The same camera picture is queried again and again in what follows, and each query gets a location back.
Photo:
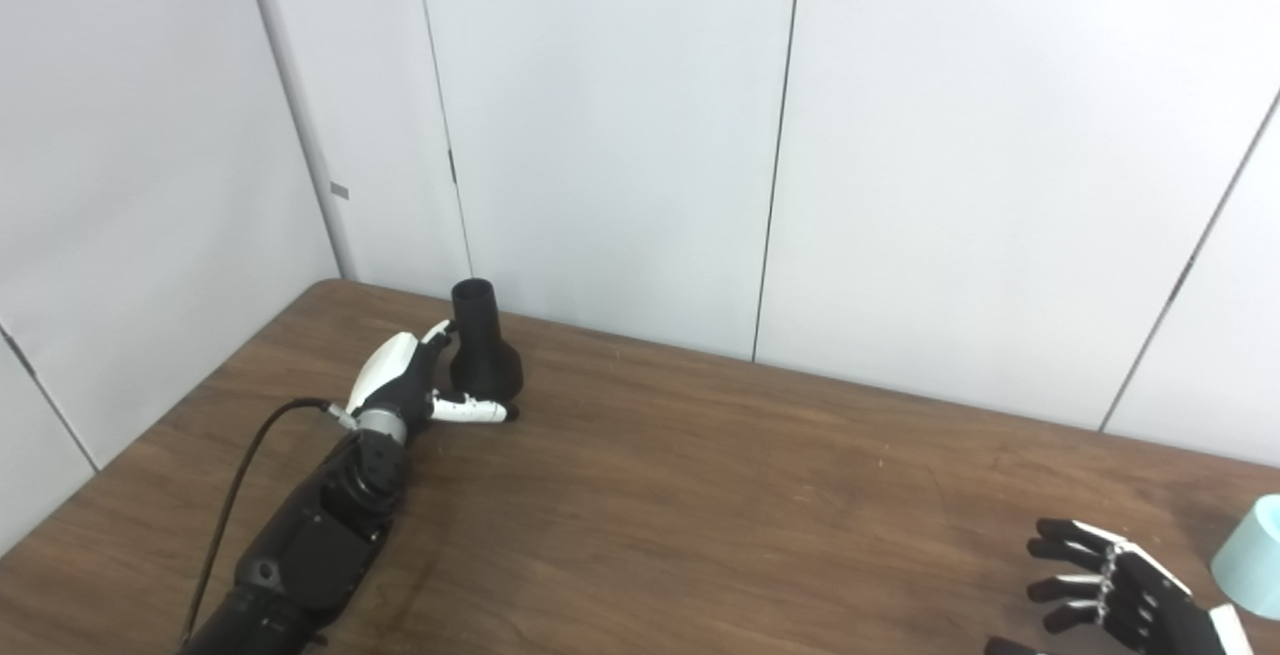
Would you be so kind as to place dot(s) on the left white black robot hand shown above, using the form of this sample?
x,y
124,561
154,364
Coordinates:
x,y
390,370

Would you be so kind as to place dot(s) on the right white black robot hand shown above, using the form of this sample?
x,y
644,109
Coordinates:
x,y
1160,615

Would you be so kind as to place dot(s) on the black flared nozzle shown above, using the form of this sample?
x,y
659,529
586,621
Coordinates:
x,y
485,365

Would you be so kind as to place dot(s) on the light blue cylinder cup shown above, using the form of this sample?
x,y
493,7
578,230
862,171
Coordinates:
x,y
1255,560

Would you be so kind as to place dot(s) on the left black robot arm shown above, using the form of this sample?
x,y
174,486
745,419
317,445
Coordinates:
x,y
320,545

